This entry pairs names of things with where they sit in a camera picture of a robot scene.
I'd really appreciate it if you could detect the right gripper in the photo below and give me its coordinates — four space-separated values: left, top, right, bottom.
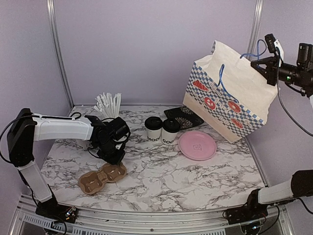
250 54 305 88

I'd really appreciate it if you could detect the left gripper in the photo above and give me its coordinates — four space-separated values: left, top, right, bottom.
95 139 125 165

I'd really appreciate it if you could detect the brown cardboard cup carrier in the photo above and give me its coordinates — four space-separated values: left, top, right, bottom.
78 163 127 195

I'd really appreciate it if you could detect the checkered paper bag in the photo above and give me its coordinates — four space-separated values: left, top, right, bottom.
183 41 278 142

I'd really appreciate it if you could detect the pink plate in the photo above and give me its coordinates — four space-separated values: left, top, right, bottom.
178 131 217 161

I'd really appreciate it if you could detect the white paper cup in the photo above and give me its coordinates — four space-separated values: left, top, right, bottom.
146 128 161 143
161 129 177 145

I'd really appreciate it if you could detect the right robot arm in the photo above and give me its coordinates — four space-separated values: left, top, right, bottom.
242 40 313 219

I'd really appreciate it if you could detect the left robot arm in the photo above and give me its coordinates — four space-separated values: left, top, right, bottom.
2 108 131 218

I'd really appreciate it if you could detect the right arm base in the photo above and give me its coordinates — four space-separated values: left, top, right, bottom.
223 204 268 225

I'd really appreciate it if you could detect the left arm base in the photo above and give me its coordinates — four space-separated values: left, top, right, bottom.
36 186 78 224

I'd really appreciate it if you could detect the bundle of white wrapped straws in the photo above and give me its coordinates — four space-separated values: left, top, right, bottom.
94 93 122 118

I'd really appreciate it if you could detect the black patterned square plate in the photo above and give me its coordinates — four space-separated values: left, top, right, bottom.
164 106 204 130

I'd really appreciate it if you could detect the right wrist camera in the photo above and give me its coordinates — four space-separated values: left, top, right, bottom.
265 34 284 62

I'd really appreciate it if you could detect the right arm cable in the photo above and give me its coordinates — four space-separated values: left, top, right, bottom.
276 46 313 137

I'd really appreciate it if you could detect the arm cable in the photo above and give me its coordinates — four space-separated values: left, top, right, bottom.
0 112 83 165
276 46 313 137

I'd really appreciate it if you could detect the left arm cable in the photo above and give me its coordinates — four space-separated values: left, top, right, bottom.
0 112 83 165

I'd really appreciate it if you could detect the right aluminium post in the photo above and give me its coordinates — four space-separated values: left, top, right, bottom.
247 0 264 53

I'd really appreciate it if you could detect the aluminium post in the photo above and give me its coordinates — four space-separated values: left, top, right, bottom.
46 0 74 109
247 0 264 53

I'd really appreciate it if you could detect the aluminium front rail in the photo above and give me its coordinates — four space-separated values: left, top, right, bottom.
8 195 294 235

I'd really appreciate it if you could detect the left aluminium post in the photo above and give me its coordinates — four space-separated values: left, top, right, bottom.
46 0 74 109

